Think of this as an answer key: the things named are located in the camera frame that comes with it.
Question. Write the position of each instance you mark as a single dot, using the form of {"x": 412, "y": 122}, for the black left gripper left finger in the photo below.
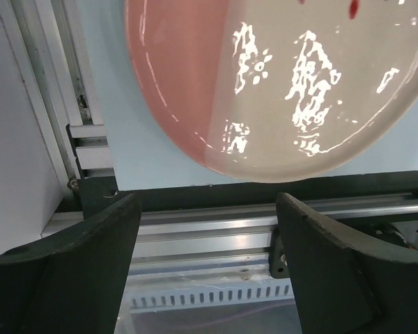
{"x": 71, "y": 281}

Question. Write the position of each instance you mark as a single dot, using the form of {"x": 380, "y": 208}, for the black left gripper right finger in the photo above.
{"x": 343, "y": 280}

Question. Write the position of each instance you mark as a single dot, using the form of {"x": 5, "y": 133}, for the pink beige leaf plate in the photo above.
{"x": 274, "y": 91}

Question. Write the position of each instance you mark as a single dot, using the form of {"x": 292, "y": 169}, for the white slotted cable duct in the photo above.
{"x": 202, "y": 296}

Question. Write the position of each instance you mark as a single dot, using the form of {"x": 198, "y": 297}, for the aluminium frame rail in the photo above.
{"x": 99, "y": 129}

